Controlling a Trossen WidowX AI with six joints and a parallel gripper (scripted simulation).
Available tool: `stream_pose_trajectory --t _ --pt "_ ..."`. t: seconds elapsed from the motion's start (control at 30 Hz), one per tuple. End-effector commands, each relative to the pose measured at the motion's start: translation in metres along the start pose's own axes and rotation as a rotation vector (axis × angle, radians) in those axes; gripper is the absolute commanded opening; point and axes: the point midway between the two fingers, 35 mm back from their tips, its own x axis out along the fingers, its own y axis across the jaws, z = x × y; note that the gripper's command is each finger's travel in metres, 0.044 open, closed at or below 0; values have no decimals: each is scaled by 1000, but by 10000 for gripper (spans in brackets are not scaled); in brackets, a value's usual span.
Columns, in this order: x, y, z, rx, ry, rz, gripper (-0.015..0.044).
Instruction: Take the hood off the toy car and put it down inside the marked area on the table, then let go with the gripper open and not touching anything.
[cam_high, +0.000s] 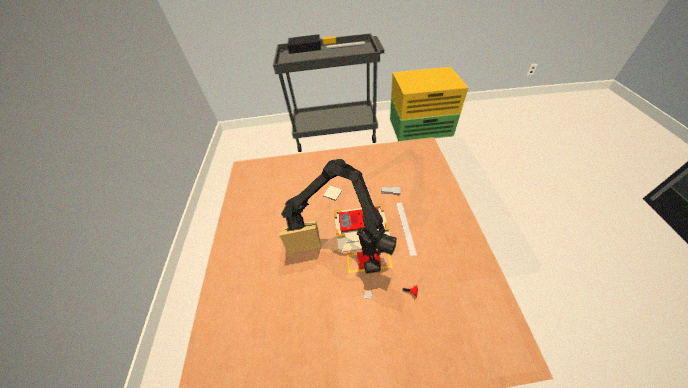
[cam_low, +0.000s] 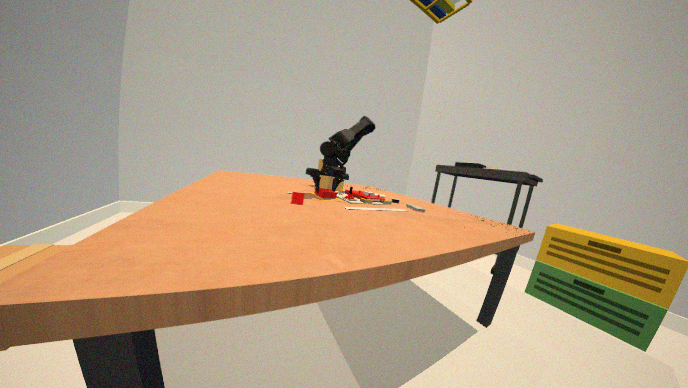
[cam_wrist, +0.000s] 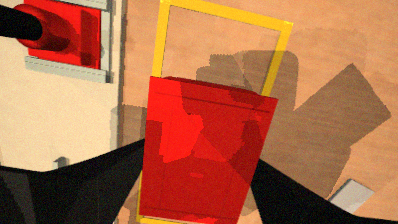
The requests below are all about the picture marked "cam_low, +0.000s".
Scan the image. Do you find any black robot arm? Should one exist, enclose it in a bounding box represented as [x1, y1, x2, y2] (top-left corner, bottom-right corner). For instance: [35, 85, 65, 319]
[320, 116, 375, 178]

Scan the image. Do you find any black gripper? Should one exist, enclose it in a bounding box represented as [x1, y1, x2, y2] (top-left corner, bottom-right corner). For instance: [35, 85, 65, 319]
[305, 157, 349, 193]

